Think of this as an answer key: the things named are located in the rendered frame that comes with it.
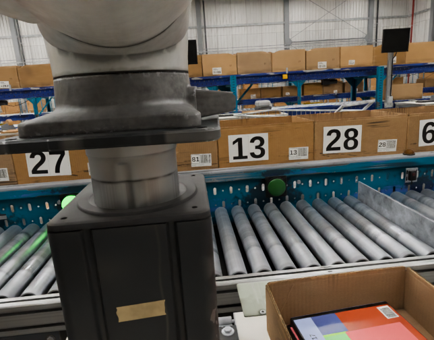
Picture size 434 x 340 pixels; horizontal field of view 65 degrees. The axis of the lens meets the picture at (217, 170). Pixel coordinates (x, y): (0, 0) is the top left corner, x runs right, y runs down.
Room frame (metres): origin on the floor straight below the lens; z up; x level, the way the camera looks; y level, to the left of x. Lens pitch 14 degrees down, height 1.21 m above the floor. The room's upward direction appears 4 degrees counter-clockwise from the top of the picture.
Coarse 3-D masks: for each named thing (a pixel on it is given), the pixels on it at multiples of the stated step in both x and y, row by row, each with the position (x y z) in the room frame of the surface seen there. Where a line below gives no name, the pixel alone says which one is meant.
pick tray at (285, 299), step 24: (288, 288) 0.56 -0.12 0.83; (312, 288) 0.57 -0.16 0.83; (336, 288) 0.57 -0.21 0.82; (360, 288) 0.58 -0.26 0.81; (384, 288) 0.58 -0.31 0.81; (408, 288) 0.57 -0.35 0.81; (432, 288) 0.52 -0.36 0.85; (288, 312) 0.56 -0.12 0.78; (312, 312) 0.57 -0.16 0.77; (408, 312) 0.57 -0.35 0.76; (432, 312) 0.51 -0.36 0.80; (288, 336) 0.42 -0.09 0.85; (432, 336) 0.51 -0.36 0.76
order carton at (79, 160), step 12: (12, 156) 1.28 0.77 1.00; (24, 156) 1.28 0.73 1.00; (72, 156) 1.29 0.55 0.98; (84, 156) 1.30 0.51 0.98; (24, 168) 1.28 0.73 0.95; (72, 168) 1.29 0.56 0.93; (84, 168) 1.30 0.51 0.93; (24, 180) 1.28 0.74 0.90; (36, 180) 1.28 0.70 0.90; (48, 180) 1.29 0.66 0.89; (60, 180) 1.29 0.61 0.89
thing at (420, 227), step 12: (360, 192) 1.27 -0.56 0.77; (372, 192) 1.18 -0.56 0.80; (372, 204) 1.18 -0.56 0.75; (384, 204) 1.10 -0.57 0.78; (396, 204) 1.03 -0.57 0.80; (384, 216) 1.10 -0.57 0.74; (396, 216) 1.03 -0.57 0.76; (408, 216) 0.97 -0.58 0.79; (420, 216) 0.92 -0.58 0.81; (408, 228) 0.97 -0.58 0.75; (420, 228) 0.92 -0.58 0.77; (432, 228) 0.87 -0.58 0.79; (432, 240) 0.86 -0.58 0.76
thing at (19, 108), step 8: (432, 72) 14.41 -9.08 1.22; (368, 80) 13.92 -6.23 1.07; (408, 80) 14.67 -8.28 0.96; (368, 88) 14.51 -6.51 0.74; (8, 104) 13.32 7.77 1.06; (16, 104) 13.37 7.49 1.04; (40, 104) 13.27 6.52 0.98; (272, 104) 13.82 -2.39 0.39; (280, 104) 13.88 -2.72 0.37; (296, 104) 14.21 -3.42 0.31; (8, 112) 13.31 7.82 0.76; (16, 112) 13.39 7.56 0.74; (24, 112) 13.72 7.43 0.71; (32, 112) 13.21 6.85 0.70; (24, 120) 13.54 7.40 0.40
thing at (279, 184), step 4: (272, 180) 1.27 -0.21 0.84; (276, 180) 1.27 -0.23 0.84; (280, 180) 1.27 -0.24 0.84; (268, 184) 1.27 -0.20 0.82; (272, 184) 1.27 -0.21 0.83; (276, 184) 1.27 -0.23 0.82; (280, 184) 1.27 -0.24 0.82; (284, 184) 1.27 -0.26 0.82; (268, 188) 1.27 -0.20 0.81; (272, 188) 1.27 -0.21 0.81; (276, 188) 1.27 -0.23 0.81; (280, 188) 1.27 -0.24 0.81; (284, 188) 1.27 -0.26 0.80; (272, 192) 1.27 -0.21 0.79; (276, 192) 1.27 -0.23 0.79; (280, 192) 1.27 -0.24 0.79
